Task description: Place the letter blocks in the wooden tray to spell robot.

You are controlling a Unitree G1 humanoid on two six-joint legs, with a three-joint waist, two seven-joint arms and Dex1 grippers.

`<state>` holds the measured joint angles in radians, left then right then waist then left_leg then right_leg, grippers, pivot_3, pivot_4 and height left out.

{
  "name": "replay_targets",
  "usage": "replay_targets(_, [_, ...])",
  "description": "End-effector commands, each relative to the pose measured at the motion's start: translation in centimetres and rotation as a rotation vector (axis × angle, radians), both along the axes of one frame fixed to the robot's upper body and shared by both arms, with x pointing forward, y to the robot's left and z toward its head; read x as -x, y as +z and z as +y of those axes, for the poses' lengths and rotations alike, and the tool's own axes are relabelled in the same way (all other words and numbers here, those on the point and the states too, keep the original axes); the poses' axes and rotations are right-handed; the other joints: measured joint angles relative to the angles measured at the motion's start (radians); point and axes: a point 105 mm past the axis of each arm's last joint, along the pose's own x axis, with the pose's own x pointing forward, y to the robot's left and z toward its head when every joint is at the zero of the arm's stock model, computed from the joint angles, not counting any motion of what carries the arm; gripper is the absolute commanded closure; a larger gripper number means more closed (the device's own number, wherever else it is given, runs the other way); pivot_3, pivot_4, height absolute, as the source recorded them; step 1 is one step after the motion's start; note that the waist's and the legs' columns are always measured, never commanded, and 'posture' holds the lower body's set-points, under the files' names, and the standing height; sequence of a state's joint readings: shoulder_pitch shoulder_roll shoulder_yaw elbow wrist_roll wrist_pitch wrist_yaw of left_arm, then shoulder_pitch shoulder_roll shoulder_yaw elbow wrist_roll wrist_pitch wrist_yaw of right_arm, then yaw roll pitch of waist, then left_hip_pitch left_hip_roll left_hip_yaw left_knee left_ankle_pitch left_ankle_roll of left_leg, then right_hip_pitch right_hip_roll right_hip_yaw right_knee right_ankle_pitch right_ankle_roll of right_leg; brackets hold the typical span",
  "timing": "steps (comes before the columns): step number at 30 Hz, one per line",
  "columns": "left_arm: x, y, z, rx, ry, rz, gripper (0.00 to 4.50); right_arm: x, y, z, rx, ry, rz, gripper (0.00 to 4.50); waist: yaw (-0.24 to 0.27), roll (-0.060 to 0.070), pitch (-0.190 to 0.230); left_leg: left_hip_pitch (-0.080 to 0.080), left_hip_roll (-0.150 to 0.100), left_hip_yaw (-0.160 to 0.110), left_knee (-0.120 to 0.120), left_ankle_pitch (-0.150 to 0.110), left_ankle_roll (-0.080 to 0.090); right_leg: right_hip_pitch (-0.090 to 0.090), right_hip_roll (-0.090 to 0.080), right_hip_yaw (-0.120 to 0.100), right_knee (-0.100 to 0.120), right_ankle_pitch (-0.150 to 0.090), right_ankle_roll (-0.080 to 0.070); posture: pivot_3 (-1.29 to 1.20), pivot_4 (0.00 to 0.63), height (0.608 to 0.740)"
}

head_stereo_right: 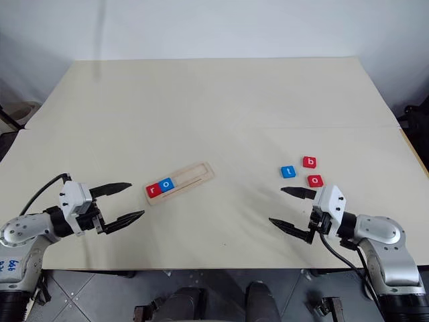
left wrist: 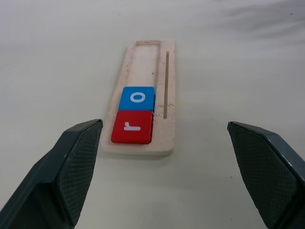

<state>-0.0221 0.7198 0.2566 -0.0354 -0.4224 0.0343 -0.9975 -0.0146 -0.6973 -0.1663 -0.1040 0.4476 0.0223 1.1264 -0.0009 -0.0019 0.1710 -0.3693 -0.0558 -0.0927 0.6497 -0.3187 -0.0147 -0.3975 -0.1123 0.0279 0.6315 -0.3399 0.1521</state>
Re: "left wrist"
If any wooden tile holder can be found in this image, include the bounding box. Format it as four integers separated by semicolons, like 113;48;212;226
100;39;177;157

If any blue letter tile o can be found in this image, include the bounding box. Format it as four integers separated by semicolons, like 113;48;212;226
118;86;157;113

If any red letter tile r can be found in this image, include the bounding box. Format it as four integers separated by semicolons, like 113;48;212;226
111;110;153;145

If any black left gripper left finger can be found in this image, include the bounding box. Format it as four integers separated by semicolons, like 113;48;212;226
0;119;103;229

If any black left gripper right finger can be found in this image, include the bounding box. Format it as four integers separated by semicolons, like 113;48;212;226
227;121;305;229

